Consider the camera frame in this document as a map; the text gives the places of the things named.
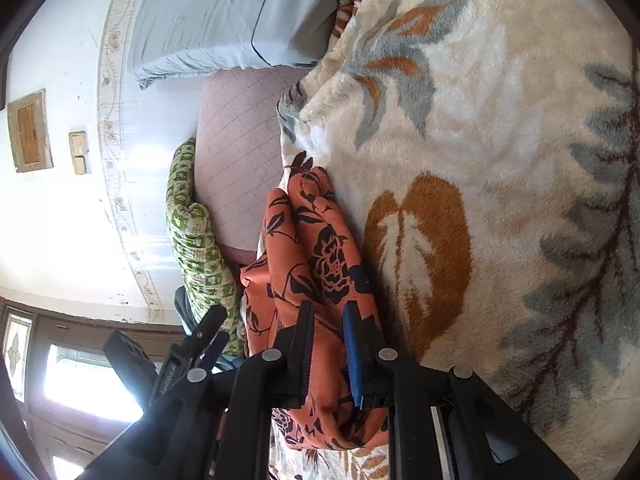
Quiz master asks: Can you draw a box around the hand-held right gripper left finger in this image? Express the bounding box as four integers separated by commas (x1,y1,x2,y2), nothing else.
95,301,316,480

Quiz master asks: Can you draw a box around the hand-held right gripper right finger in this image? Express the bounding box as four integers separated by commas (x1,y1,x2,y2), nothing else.
342,302,581,480

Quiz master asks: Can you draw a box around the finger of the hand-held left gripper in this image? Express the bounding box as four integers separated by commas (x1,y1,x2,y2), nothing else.
180,304,229,361

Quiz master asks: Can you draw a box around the orange floral garment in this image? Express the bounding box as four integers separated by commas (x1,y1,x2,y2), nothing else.
239,152,393,451

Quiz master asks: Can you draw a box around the wooden door with stained glass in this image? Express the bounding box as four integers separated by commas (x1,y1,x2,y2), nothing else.
0,297,188,480

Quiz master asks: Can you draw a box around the green patterned cloth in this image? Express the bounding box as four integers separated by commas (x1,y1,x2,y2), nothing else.
165,137,243,336

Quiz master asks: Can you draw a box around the pink quilted mattress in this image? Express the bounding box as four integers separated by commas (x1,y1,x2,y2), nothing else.
194,66,313,266

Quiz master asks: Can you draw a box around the cream floral fleece blanket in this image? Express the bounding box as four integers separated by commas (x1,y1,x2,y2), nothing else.
270,0,640,480

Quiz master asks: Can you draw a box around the light blue pillow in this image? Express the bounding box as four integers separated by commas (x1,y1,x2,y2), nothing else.
126,0,351,90

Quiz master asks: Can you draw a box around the tiger striped cloth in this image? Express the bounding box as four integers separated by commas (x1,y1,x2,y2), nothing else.
330,0,376,41

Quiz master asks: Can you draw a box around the beige wall switch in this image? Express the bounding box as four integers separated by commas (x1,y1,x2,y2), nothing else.
68,131,91,175

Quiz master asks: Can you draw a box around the framed wall panel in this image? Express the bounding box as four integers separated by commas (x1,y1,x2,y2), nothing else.
7,89,54,174

